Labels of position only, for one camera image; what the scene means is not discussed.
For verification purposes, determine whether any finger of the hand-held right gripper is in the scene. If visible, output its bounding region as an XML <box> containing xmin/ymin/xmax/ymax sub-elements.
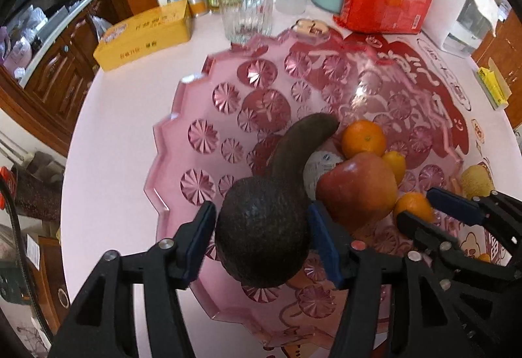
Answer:
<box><xmin>396</xmin><ymin>210</ymin><xmax>522</xmax><ymax>358</ymax></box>
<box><xmin>427</xmin><ymin>187</ymin><xmax>522</xmax><ymax>257</ymax></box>

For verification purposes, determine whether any wooden wall cabinet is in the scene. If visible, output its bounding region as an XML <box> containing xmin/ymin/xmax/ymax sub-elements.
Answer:
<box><xmin>473</xmin><ymin>27</ymin><xmax>522</xmax><ymax>130</ymax></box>

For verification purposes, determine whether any white plastic bag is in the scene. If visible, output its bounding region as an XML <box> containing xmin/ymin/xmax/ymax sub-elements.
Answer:
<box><xmin>92</xmin><ymin>15</ymin><xmax>113</xmax><ymax>42</ymax></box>

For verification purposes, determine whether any small yellow-orange tangerine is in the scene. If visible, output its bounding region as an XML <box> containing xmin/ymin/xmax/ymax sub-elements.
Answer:
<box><xmin>383</xmin><ymin>151</ymin><xmax>407</xmax><ymax>185</ymax></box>

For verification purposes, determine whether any dark brown banana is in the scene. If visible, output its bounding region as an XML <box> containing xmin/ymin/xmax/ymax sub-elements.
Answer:
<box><xmin>267</xmin><ymin>113</ymin><xmax>341</xmax><ymax>204</ymax></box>

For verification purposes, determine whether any red lidded container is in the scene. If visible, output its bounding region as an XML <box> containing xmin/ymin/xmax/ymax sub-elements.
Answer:
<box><xmin>0</xmin><ymin>166</ymin><xmax>17</xmax><ymax>212</ymax></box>

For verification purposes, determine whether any yellow tin box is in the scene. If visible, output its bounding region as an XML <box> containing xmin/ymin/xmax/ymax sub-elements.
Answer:
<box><xmin>93</xmin><ymin>0</ymin><xmax>193</xmax><ymax>72</ymax></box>

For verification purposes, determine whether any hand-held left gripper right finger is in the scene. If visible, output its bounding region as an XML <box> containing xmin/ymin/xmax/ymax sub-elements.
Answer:
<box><xmin>309</xmin><ymin>203</ymin><xmax>434</xmax><ymax>358</ymax></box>

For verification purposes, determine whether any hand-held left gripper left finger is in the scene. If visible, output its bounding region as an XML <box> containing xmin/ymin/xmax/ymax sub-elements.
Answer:
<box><xmin>49</xmin><ymin>201</ymin><xmax>217</xmax><ymax>358</ymax></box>

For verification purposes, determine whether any dark green avocado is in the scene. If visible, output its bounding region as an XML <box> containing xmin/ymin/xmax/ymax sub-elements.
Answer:
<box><xmin>215</xmin><ymin>174</ymin><xmax>311</xmax><ymax>288</ymax></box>

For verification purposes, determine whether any red apple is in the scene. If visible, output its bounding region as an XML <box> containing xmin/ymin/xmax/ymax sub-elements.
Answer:
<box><xmin>316</xmin><ymin>152</ymin><xmax>398</xmax><ymax>232</ymax></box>

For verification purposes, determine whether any wooden kitchen cabinet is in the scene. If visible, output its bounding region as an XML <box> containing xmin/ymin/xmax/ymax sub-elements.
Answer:
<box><xmin>0</xmin><ymin>0</ymin><xmax>123</xmax><ymax>155</ymax></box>

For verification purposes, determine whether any yellow pear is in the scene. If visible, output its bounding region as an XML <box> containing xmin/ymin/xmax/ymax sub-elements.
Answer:
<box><xmin>461</xmin><ymin>164</ymin><xmax>495</xmax><ymax>199</ymax></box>

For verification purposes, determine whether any pink glass fruit bowl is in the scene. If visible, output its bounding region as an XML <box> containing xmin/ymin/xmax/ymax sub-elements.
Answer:
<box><xmin>143</xmin><ymin>25</ymin><xmax>468</xmax><ymax>350</ymax></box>

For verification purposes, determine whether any clear drinking glass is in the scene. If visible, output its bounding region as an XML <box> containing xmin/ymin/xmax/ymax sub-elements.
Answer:
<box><xmin>216</xmin><ymin>0</ymin><xmax>275</xmax><ymax>44</ymax></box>

